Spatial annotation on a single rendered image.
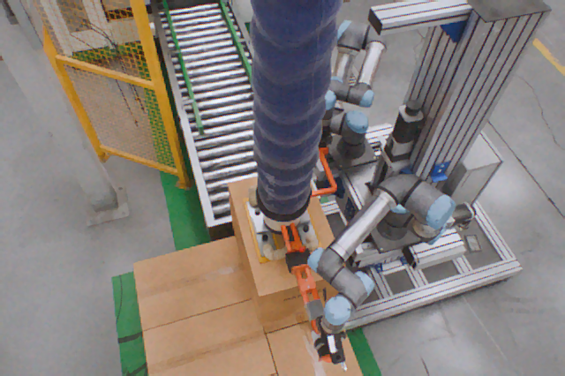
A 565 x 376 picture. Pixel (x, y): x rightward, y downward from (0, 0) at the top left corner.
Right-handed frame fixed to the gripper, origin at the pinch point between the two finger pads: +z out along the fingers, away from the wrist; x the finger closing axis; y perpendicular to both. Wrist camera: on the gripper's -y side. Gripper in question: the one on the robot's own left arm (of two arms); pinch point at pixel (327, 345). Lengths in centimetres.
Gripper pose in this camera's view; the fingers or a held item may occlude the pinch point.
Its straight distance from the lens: 171.4
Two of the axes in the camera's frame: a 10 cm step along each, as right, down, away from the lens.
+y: -2.7, -8.0, 5.3
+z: -0.2, 5.6, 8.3
